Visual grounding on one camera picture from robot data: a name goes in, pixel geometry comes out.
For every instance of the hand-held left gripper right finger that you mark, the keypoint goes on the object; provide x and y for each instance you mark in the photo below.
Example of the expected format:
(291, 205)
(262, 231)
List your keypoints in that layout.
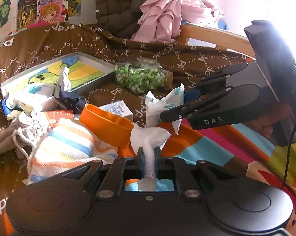
(156, 163)

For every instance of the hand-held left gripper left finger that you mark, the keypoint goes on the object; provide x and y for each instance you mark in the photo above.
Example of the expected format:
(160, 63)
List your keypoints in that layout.
(141, 163)

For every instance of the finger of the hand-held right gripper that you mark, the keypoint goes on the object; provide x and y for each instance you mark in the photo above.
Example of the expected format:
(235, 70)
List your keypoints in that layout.
(193, 95)
(177, 114)

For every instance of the white teal tissue packet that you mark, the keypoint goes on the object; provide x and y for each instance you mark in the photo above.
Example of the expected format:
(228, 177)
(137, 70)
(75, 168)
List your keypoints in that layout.
(173, 95)

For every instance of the white sock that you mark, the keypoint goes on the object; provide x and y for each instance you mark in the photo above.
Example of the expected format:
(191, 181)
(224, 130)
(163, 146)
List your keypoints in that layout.
(150, 137)

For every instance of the glass jar of green beads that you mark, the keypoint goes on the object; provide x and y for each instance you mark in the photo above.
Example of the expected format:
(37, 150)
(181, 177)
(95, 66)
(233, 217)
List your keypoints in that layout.
(140, 78)

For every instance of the orange plastic cup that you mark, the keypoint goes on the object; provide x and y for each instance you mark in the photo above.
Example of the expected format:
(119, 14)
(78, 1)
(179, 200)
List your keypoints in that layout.
(106, 125)

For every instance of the navy cloth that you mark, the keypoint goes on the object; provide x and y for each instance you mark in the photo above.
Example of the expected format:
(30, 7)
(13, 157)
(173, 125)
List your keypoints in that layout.
(73, 102)

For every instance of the grey tray with colourful picture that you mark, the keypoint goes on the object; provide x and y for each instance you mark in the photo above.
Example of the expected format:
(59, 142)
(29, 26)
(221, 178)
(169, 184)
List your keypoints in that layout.
(89, 68)

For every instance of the grey cloth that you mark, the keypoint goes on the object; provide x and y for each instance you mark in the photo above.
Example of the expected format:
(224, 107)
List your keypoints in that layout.
(2, 140)

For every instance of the person's right hand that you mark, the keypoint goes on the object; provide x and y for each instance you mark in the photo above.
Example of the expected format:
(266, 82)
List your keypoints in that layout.
(267, 127)

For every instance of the colourful striped bed sheet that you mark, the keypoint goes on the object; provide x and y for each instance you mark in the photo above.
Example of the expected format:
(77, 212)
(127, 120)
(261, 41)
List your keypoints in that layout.
(211, 147)

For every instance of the small white box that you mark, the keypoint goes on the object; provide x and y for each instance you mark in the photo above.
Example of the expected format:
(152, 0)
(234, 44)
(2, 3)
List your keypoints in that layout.
(118, 110)

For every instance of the pink cloth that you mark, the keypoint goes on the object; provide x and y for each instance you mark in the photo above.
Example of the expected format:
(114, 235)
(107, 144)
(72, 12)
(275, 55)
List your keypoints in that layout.
(167, 9)

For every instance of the crumpled white tissue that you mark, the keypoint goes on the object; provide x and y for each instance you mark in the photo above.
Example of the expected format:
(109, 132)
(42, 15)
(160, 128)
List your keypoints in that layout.
(63, 81)

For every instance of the brown quilted jacket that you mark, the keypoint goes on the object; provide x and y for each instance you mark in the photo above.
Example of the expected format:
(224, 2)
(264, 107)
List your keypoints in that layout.
(116, 7)

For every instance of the white and blue cloth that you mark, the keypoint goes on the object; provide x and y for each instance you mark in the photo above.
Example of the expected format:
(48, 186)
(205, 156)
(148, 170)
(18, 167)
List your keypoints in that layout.
(37, 98)

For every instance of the brown printed blanket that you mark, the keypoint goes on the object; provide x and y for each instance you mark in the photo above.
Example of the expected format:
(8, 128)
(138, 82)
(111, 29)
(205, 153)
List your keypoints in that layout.
(27, 46)

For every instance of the wooden bed frame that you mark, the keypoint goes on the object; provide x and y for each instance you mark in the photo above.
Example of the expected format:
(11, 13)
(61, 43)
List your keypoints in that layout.
(211, 35)

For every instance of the black and yellow wall poster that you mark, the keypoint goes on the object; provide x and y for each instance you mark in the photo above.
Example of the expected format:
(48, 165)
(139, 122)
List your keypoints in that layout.
(74, 3)

